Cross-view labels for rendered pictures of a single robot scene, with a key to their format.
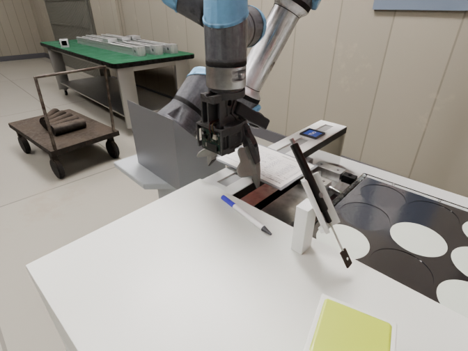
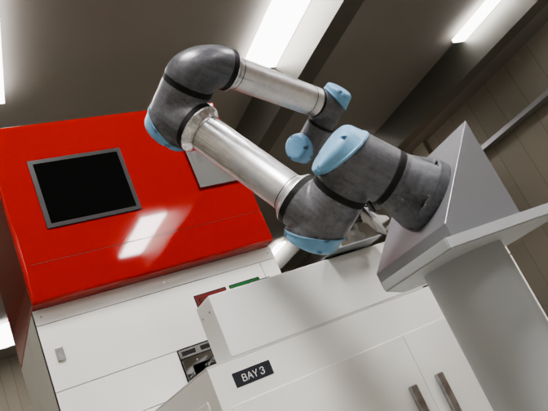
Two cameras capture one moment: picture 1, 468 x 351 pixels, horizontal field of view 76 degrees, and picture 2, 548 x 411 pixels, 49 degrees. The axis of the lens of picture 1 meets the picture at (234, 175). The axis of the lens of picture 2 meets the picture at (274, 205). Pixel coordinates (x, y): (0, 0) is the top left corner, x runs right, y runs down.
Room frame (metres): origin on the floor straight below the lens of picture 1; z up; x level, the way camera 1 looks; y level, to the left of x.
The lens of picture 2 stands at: (2.14, 0.22, 0.68)
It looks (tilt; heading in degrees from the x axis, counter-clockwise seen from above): 18 degrees up; 195
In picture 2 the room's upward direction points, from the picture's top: 24 degrees counter-clockwise
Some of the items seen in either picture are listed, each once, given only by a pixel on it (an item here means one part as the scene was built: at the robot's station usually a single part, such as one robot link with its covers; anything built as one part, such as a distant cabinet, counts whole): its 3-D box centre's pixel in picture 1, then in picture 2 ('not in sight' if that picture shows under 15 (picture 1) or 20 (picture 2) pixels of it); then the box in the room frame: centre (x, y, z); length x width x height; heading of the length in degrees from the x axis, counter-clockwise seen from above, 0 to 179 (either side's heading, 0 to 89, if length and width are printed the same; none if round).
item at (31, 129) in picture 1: (58, 113); not in sight; (2.64, 1.60, 0.44); 1.11 x 0.65 x 0.88; 53
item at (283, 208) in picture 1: (297, 203); not in sight; (0.62, -0.16, 0.87); 0.36 x 0.08 x 0.03; 137
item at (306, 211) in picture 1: (315, 219); not in sight; (0.35, -0.12, 1.03); 0.06 x 0.04 x 0.13; 47
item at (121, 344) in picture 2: not in sight; (183, 333); (0.44, -0.66, 1.02); 0.81 x 0.03 x 0.40; 137
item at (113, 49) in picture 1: (112, 73); not in sight; (4.25, 1.67, 0.47); 2.58 x 1.01 x 0.93; 44
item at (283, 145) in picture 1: (285, 170); (315, 297); (0.75, -0.15, 0.89); 0.55 x 0.09 x 0.14; 137
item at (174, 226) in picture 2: not in sight; (117, 235); (0.22, -0.89, 1.52); 0.81 x 0.75 x 0.60; 137
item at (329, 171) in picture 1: (329, 170); not in sight; (0.73, -0.27, 0.89); 0.08 x 0.03 x 0.03; 47
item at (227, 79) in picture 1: (227, 77); not in sight; (0.57, 0.01, 1.19); 0.08 x 0.08 x 0.05
